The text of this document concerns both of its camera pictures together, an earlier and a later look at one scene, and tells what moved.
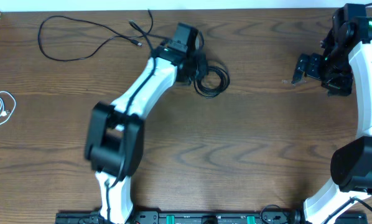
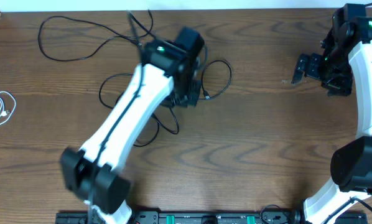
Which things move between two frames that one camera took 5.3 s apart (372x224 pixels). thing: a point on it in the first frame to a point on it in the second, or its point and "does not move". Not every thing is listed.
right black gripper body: x=336 y=74 does not move
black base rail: x=206 y=217 does not move
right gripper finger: x=302 y=66 does not move
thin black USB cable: x=126 y=37 does not move
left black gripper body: x=199 y=70 to x=189 y=99
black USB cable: x=224 y=83 to x=153 y=117
